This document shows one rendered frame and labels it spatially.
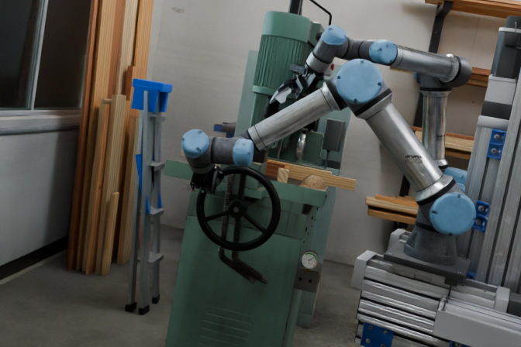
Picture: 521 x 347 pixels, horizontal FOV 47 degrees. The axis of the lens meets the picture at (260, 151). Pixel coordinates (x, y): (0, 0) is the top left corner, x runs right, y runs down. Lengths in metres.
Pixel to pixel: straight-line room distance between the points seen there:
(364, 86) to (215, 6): 3.31
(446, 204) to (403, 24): 3.14
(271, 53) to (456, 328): 1.15
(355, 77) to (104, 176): 2.24
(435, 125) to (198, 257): 1.00
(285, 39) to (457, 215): 0.97
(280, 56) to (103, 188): 1.67
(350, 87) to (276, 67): 0.70
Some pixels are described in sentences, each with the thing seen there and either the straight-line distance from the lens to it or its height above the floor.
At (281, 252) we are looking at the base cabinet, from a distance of 2.21.
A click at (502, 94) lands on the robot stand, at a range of 2.02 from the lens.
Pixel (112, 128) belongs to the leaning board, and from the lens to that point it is 3.52.
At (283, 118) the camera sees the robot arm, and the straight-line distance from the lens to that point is 1.75.
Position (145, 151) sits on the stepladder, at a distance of 3.03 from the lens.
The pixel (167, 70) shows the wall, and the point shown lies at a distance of 4.85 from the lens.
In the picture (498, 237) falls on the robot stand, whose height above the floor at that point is 0.90.
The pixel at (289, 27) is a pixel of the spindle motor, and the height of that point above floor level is 1.45.
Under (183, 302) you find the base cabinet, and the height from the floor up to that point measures 0.38.
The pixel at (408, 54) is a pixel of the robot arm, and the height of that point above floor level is 1.41.
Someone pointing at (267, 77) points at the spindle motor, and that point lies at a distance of 2.24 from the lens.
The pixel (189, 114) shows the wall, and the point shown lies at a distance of 4.79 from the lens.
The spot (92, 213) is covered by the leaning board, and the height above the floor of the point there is 0.36.
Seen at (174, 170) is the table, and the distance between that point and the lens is 2.25.
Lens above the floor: 1.21
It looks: 6 degrees down
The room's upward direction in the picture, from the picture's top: 10 degrees clockwise
